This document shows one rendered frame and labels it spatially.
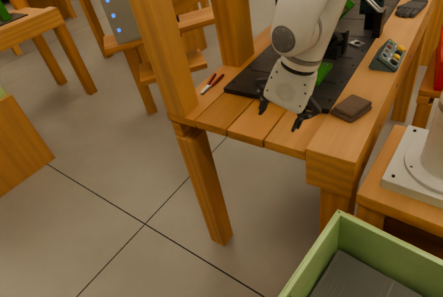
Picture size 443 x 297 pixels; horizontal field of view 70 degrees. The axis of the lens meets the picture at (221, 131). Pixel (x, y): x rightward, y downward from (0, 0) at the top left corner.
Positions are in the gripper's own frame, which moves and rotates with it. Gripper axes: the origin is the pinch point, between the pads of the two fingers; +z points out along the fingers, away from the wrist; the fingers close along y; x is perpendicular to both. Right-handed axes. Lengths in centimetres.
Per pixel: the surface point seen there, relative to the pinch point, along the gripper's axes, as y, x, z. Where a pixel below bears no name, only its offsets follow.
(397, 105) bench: 38, 156, 67
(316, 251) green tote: 20.9, -23.7, 5.5
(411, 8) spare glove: 15, 111, -4
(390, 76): 20, 54, 4
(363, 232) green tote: 27.3, -14.7, 4.1
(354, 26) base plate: -3, 94, 7
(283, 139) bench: 0.8, 12.1, 16.6
